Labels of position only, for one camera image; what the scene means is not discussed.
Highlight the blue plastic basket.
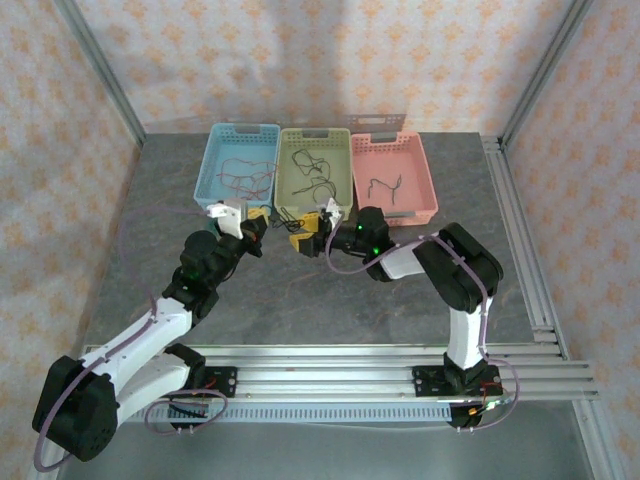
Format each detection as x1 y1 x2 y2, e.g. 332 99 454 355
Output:
193 123 283 217

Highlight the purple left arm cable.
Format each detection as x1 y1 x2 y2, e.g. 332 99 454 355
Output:
30 204 229 474

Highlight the pink plastic basket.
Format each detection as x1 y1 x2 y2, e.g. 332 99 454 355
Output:
350 131 440 227

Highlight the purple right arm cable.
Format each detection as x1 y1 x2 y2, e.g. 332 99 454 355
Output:
324 222 524 434

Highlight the aluminium mounting rail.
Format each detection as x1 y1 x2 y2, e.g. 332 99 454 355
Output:
82 343 600 401

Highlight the perforated metal bracket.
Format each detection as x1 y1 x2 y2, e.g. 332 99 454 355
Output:
347 113 407 134

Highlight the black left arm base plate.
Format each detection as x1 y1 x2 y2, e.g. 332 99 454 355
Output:
202 366 237 400

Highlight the aluminium frame post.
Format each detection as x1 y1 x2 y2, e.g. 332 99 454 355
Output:
498 0 595 150
53 0 148 149

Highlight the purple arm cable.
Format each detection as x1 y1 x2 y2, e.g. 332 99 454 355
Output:
30 204 229 474
324 222 524 434

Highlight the aluminium side rail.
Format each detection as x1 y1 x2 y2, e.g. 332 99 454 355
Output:
481 134 571 361

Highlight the green plastic basket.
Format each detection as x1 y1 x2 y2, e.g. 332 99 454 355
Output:
273 127 353 223

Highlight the grey slotted cable duct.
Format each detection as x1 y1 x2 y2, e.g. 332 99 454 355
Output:
117 401 454 425

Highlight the black base connector box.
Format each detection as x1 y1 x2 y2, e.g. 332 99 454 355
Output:
167 402 211 434
447 399 511 432

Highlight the thin dark blue cable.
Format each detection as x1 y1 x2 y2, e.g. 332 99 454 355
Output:
367 173 404 205

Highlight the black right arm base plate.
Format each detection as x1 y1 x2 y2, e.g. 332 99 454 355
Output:
412 364 503 400

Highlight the aluminium frame leg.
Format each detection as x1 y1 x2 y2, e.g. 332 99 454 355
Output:
27 449 69 480
572 399 629 480

